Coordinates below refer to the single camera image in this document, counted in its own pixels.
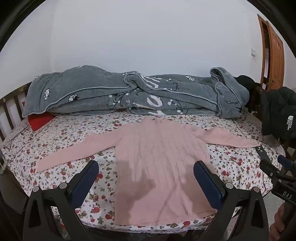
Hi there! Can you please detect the pink knit sweater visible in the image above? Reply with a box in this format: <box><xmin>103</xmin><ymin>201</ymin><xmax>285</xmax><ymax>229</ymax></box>
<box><xmin>37</xmin><ymin>117</ymin><xmax>258</xmax><ymax>225</ymax></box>

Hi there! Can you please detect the right hand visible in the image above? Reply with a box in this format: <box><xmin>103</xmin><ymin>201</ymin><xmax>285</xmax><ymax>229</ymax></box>
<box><xmin>269</xmin><ymin>203</ymin><xmax>285</xmax><ymax>241</ymax></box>

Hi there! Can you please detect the dark smartphone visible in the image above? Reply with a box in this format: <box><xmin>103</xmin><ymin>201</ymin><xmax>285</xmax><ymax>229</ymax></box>
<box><xmin>255</xmin><ymin>145</ymin><xmax>270</xmax><ymax>162</ymax></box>

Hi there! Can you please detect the floral bed sheet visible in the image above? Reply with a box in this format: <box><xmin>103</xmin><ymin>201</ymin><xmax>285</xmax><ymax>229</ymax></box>
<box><xmin>1</xmin><ymin>112</ymin><xmax>285</xmax><ymax>233</ymax></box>

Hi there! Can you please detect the black jacket on chair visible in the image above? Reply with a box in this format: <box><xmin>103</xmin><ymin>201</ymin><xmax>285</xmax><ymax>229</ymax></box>
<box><xmin>259</xmin><ymin>87</ymin><xmax>295</xmax><ymax>148</ymax></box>

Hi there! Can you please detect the black garment behind quilt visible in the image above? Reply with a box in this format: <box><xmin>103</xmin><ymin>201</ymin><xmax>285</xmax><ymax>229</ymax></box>
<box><xmin>233</xmin><ymin>75</ymin><xmax>263</xmax><ymax>114</ymax></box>

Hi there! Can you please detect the red pillow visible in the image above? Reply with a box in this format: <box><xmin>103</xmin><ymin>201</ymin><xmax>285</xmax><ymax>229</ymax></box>
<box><xmin>28</xmin><ymin>112</ymin><xmax>55</xmax><ymax>131</ymax></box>

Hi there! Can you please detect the wooden door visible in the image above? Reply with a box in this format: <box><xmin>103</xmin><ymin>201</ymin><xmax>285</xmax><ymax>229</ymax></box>
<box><xmin>257</xmin><ymin>15</ymin><xmax>285</xmax><ymax>91</ymax></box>

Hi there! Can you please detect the wooden headboard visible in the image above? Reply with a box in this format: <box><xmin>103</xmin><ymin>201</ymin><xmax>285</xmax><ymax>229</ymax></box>
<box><xmin>1</xmin><ymin>82</ymin><xmax>31</xmax><ymax>141</ymax></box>

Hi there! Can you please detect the grey floral quilt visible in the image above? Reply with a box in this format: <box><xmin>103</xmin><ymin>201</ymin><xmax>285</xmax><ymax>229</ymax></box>
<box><xmin>23</xmin><ymin>65</ymin><xmax>249</xmax><ymax>119</ymax></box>

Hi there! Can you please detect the wall switch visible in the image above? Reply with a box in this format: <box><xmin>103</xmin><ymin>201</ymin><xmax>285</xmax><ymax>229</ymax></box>
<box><xmin>251</xmin><ymin>48</ymin><xmax>256</xmax><ymax>57</ymax></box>

